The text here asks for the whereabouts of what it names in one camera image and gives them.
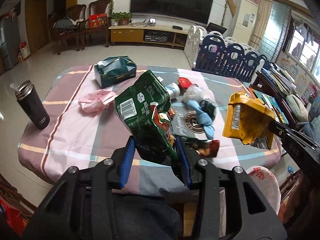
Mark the yellow snack bag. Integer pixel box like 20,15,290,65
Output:
222,91,275,149

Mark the light blue cloth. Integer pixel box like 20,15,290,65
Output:
187,100,215,140

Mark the potted green plant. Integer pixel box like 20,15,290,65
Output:
112,12,132,25

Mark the green snack bag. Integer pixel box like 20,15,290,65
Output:
114,70,178,164

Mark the pink plastic bag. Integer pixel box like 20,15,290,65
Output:
78,89,117,113

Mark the stack of books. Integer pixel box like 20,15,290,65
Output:
250,68,298,128

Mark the white plastic bag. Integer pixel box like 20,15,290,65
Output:
183,85,214,103

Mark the dark green tissue pack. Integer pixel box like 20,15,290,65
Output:
94,56,137,88

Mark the red snack wrapper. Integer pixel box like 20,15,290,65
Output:
180,137,220,158

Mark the beige curtain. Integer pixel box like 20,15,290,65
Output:
249,0,273,50

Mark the wooden armchair left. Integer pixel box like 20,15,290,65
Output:
53,4,87,55

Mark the black tumbler with straw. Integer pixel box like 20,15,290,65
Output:
10,80,50,130

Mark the wooden tv cabinet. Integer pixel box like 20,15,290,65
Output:
109,24,188,49

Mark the wooden armchair right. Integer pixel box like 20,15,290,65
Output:
79,0,111,50

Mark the white standing air conditioner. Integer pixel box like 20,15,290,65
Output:
230,0,258,44

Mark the red gift box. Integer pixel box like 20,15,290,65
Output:
88,14,108,29

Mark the plaid pink grey tablecloth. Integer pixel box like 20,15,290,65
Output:
18,65,281,183

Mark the white paper cup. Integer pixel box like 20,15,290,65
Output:
165,82,181,100

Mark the wooden armchair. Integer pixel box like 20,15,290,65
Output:
79,0,111,50
53,4,87,55

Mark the navy white baby fence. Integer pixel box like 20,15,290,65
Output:
184,25,271,83

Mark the green grey cushion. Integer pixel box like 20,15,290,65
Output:
286,94,308,122

